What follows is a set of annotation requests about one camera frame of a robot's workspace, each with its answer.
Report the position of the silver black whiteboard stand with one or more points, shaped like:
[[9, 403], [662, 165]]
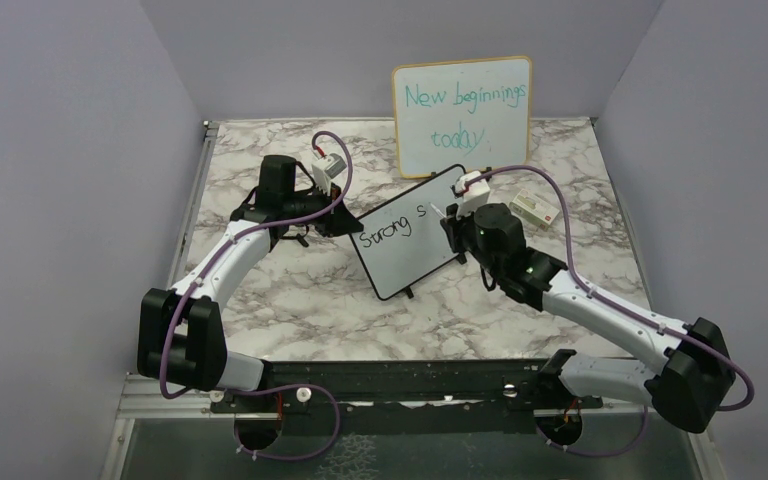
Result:
[[459, 258]]

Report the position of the black framed whiteboard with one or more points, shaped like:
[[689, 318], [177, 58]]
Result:
[[403, 241]]

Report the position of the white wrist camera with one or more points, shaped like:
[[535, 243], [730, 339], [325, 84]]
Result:
[[326, 169], [473, 191]]

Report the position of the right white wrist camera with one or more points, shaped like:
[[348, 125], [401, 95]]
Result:
[[473, 191]]

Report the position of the yellow framed whiteboard with writing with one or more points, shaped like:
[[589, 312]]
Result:
[[476, 113]]

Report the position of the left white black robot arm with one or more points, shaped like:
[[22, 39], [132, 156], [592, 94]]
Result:
[[181, 337]]

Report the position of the black aluminium base frame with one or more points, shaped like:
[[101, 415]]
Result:
[[467, 419]]

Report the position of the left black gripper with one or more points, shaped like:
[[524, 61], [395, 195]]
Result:
[[339, 222]]

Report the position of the white green eraser box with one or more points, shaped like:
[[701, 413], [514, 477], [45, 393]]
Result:
[[534, 209]]

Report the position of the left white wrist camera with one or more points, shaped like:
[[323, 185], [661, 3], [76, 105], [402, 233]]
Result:
[[326, 169]]

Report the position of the black marker cap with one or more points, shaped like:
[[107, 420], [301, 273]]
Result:
[[301, 238]]

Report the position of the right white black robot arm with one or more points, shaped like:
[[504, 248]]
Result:
[[678, 369]]

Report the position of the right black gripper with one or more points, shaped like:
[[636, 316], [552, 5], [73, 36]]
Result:
[[453, 224]]

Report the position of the black white marker pen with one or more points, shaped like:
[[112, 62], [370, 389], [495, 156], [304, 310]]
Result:
[[438, 211]]

